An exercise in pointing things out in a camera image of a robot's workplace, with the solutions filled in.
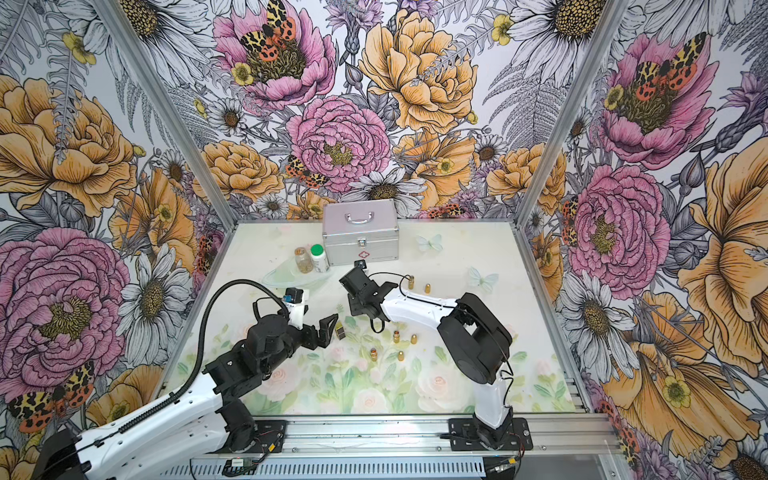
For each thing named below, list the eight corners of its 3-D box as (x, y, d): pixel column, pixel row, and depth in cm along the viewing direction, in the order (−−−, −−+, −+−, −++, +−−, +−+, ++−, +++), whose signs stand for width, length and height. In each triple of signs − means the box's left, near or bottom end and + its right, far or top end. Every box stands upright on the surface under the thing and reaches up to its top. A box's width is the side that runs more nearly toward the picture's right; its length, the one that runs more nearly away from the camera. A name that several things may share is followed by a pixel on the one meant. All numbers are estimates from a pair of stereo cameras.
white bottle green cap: (314, 272, 108) (308, 255, 101) (316, 260, 111) (311, 243, 104) (326, 272, 108) (321, 255, 101) (328, 260, 111) (323, 243, 104)
